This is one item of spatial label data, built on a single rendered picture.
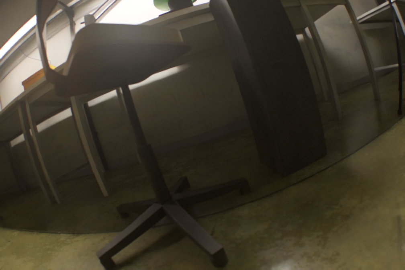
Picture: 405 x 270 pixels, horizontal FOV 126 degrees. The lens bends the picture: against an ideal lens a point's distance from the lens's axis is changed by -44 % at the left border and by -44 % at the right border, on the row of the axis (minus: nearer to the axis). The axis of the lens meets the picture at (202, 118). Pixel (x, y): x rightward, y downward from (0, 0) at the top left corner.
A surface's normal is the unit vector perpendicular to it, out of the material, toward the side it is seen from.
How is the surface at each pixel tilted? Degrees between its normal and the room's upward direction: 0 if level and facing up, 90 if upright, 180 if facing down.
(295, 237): 0
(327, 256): 0
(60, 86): 90
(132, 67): 90
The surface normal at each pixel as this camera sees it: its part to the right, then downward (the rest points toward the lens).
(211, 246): -0.23, -0.96
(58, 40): 0.00, 0.07
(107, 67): 0.73, -0.19
